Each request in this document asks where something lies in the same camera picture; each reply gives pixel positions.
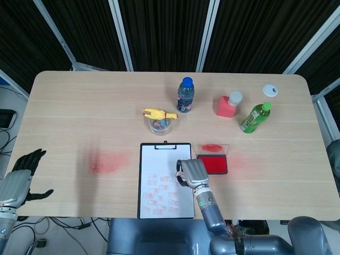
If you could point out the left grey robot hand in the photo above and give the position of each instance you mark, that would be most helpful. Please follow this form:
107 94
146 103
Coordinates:
14 186

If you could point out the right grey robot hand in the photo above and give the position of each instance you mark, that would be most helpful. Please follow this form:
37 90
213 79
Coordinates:
195 172

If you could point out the red white stamp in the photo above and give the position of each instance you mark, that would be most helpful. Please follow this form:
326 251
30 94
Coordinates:
181 174

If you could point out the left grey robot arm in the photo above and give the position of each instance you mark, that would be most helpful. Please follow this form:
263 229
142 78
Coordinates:
5 225

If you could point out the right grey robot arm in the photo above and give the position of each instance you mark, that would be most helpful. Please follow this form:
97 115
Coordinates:
212 212

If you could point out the red ink pad case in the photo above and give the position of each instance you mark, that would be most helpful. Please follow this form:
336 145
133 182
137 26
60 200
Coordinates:
215 163

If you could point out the white stamped paper sheet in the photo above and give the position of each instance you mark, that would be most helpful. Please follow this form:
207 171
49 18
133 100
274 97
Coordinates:
159 164

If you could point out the clear jar of binder clips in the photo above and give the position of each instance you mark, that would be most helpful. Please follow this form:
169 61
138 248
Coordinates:
160 128

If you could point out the black clipboard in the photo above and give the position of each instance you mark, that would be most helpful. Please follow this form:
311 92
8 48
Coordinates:
138 186

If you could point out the black box device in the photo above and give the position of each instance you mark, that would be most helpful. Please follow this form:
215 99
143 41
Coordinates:
6 118

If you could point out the yellow rubber chicken toy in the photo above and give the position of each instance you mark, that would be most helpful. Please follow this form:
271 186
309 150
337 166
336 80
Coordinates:
156 113

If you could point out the red bottle white cap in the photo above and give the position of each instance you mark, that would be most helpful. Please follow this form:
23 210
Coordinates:
224 107

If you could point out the grey robot torso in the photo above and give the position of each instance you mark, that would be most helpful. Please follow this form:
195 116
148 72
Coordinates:
159 236

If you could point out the blue cap water bottle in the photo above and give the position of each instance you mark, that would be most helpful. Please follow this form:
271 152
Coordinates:
185 98

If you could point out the green tea bottle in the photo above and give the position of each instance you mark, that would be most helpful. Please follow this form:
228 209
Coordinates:
255 118

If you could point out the dark grey rounded object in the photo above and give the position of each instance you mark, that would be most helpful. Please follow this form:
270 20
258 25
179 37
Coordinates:
335 162

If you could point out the aluminium partition post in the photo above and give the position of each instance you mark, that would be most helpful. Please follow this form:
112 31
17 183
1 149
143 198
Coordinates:
122 37
325 106
208 34
57 37
310 43
13 82

